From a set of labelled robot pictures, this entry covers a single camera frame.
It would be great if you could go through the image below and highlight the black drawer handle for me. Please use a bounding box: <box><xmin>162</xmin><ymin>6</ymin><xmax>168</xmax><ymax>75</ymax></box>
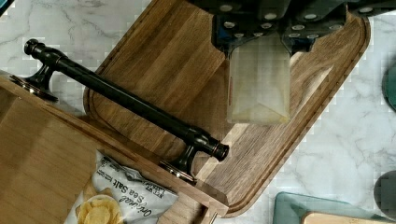
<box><xmin>10</xmin><ymin>38</ymin><xmax>230</xmax><ymax>183</ymax></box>

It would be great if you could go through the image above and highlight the sea salt chips bag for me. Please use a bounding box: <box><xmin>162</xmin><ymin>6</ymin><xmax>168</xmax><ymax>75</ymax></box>
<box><xmin>64</xmin><ymin>151</ymin><xmax>178</xmax><ymax>224</ymax></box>

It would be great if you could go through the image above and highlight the teal container with wooden lid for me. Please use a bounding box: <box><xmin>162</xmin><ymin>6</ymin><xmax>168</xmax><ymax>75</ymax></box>
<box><xmin>273</xmin><ymin>192</ymin><xmax>395</xmax><ymax>224</ymax></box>

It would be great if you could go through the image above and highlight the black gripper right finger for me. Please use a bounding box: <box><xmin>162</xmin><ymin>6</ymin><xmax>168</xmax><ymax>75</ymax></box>
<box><xmin>281</xmin><ymin>3</ymin><xmax>347</xmax><ymax>55</ymax></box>

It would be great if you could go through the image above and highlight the wooden drawer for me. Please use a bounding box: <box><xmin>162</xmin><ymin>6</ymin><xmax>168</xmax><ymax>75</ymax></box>
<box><xmin>1</xmin><ymin>72</ymin><xmax>229</xmax><ymax>224</ymax></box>

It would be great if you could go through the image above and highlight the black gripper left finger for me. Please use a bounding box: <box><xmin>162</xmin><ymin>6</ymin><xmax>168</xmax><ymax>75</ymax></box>
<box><xmin>211</xmin><ymin>0</ymin><xmax>291</xmax><ymax>58</ymax></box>

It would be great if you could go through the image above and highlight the wooden cutting board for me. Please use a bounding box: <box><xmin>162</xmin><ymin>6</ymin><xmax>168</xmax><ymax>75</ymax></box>
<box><xmin>96</xmin><ymin>0</ymin><xmax>370</xmax><ymax>217</ymax></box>

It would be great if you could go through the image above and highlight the dark grey cup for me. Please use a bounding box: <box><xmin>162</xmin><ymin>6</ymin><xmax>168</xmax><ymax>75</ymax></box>
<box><xmin>382</xmin><ymin>64</ymin><xmax>396</xmax><ymax>111</ymax></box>

